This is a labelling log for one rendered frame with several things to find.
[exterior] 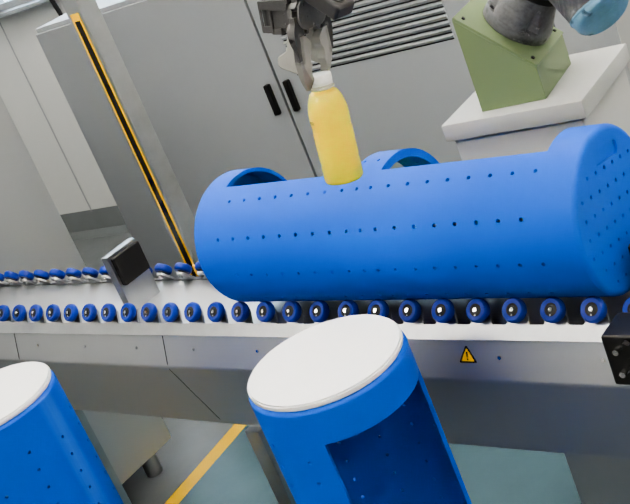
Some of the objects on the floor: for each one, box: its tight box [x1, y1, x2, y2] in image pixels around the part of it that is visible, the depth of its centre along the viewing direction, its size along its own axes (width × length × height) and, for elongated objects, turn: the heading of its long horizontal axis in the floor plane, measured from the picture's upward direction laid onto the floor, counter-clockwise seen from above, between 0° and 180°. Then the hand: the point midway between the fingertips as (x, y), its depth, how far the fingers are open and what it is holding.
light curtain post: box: [60, 0, 199, 277], centre depth 309 cm, size 6×6×170 cm
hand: (319, 78), depth 181 cm, fingers closed on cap, 4 cm apart
